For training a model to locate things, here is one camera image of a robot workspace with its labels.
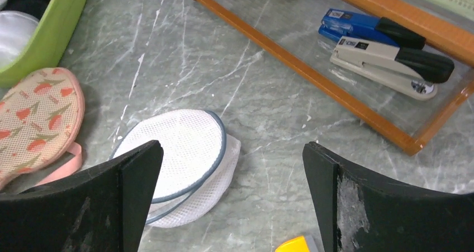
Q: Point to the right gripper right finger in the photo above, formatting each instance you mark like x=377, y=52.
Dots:
x=358, y=209

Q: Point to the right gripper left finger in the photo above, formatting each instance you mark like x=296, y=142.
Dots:
x=102, y=208

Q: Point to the white mesh laundry bag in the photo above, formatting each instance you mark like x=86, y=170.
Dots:
x=198, y=163

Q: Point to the white lace bra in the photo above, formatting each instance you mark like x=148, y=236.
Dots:
x=16, y=30

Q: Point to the small orange block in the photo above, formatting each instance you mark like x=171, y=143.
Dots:
x=303, y=243

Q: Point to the floral fabric pad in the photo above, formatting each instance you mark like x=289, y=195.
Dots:
x=40, y=120

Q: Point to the white black stapler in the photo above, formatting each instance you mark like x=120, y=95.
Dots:
x=412, y=72

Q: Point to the green plastic basket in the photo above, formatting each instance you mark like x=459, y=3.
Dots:
x=48, y=43

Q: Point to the wooden two-tier shelf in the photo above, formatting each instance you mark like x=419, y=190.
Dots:
x=439, y=33

